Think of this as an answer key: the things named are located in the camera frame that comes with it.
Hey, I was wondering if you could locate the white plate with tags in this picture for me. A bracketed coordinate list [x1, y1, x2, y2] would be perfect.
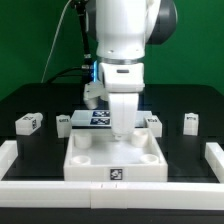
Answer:
[71, 110, 152, 127]

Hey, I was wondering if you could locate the white square table top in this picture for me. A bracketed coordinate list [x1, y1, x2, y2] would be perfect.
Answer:
[63, 128, 168, 182]

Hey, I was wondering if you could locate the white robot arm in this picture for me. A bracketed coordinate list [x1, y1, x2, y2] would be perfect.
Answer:
[74, 0, 178, 139]

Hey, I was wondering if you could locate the white cable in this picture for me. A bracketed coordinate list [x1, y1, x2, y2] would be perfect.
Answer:
[40, 0, 73, 84]

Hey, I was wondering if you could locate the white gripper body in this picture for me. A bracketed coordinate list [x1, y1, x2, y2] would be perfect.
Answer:
[99, 63, 145, 132]

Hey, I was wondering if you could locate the white u-shaped fence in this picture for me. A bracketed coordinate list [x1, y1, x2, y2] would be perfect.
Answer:
[0, 141, 224, 210]

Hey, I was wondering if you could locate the black cable bundle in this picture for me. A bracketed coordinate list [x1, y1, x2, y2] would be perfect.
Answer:
[46, 1, 98, 84]

